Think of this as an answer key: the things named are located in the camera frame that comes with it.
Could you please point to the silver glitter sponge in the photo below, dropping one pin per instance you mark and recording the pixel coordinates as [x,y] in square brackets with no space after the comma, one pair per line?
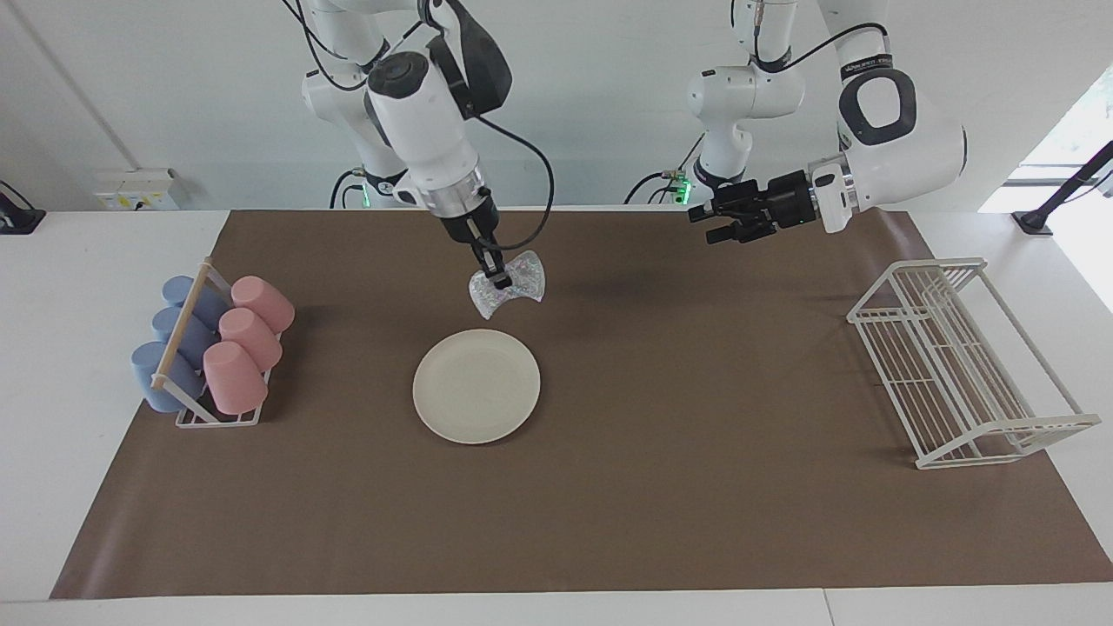
[522,278]

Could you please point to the brown table mat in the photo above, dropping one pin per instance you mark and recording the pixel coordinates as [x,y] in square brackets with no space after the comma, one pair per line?
[661,504]

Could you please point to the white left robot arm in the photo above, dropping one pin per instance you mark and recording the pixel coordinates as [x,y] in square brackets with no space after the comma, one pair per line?
[904,148]

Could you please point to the cream round plate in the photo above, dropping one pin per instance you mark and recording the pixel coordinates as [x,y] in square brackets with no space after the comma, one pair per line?
[476,386]

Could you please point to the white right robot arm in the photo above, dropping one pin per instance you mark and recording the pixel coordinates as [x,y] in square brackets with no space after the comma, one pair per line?
[417,113]

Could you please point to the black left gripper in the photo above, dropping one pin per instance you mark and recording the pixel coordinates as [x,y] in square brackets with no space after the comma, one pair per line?
[774,204]

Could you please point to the white wall socket box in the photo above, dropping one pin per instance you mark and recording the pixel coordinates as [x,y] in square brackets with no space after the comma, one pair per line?
[135,189]

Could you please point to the black table clamp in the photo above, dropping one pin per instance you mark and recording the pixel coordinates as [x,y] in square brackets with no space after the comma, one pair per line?
[17,217]

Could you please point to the pink plastic cup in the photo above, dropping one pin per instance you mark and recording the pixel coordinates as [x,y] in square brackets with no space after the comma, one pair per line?
[265,303]
[252,337]
[233,378]

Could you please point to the black mounting stand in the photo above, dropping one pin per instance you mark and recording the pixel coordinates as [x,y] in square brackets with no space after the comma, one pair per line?
[1056,196]

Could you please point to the blue plastic cup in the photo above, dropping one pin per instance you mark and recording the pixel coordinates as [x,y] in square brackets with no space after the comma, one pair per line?
[196,337]
[148,374]
[209,304]

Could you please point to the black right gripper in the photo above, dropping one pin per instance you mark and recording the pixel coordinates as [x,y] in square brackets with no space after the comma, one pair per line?
[474,222]

